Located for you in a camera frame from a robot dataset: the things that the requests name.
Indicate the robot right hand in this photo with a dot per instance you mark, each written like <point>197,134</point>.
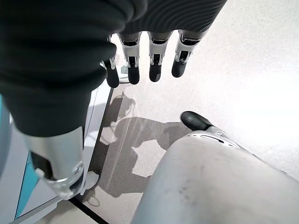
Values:
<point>51,58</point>

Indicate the white medical cart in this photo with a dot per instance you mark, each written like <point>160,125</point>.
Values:
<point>95,116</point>

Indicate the robot right leg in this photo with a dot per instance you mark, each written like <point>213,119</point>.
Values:
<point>210,175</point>

